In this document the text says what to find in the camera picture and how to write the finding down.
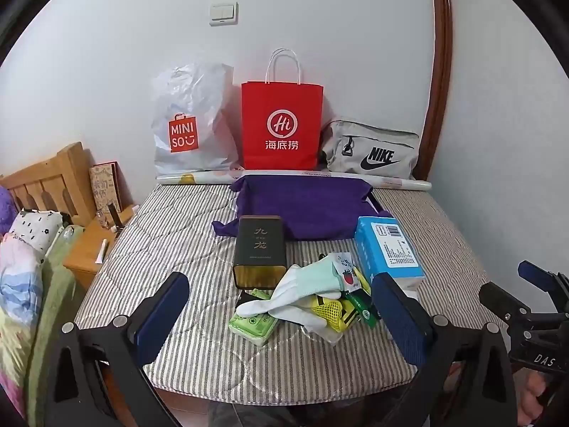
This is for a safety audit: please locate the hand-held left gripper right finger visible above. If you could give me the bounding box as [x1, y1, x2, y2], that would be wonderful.
[371, 272, 519, 427]

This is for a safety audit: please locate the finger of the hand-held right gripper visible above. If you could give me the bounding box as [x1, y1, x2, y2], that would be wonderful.
[479, 281, 536, 323]
[518, 260, 569, 311]

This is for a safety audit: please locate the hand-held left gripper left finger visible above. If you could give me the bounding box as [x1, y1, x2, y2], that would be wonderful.
[27, 271, 190, 427]

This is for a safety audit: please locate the fruit print white packet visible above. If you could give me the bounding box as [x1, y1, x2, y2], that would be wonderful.
[333, 253, 362, 294]

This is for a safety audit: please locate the yellow mesh pouch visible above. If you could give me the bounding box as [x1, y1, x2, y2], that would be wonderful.
[311, 291, 361, 332]

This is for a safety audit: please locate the green tissue packet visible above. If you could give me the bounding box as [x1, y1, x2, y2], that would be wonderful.
[229, 311, 276, 347]

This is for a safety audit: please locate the white glove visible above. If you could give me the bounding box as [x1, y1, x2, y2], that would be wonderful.
[236, 264, 345, 334]

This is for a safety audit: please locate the person's right hand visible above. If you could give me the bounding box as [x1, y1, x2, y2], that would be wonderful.
[518, 370, 556, 427]

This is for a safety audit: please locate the green and white packet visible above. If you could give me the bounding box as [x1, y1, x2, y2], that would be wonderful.
[344, 291, 381, 327]

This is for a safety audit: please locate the yellow green sachet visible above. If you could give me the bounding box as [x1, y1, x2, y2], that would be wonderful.
[353, 267, 372, 297]

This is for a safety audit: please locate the blue tissue box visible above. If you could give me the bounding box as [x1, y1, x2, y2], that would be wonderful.
[354, 216, 426, 296]

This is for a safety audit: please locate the wooden bedside table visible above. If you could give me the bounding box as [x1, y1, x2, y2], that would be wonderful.
[63, 205, 139, 294]

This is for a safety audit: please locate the green blanket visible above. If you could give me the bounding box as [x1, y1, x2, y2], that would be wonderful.
[24, 225, 87, 427]

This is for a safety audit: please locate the dark green tin box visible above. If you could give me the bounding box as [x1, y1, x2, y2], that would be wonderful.
[233, 215, 286, 291]

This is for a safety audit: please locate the rolled white paper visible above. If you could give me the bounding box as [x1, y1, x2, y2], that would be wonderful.
[156, 168, 433, 192]

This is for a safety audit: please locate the brown patterned notebook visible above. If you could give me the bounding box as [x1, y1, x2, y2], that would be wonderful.
[89, 162, 123, 227]

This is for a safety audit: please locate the colourful printed blanket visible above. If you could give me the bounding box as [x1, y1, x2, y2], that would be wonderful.
[0, 231, 45, 415]

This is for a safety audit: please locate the purple cloth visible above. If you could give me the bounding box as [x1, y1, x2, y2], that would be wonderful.
[212, 175, 394, 242]

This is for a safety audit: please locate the floral white pillow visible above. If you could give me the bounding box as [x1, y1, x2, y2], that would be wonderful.
[9, 210, 63, 254]

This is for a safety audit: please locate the grey waist bag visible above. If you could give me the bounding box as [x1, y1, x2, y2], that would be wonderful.
[319, 120, 421, 179]

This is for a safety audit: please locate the wooden headboard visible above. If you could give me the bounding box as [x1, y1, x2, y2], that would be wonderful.
[0, 142, 96, 227]

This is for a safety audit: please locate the purple plush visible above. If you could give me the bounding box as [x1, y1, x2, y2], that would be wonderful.
[0, 185, 18, 236]

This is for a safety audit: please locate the white plastic shopping bag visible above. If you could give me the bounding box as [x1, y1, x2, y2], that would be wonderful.
[151, 62, 243, 177]

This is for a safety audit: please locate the red paper bag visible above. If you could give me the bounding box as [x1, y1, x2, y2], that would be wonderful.
[241, 48, 324, 171]

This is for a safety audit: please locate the brown wooden door frame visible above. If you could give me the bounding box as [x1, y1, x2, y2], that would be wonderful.
[415, 0, 453, 179]

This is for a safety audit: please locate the white wall light switch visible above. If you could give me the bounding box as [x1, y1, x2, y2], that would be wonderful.
[210, 1, 239, 26]

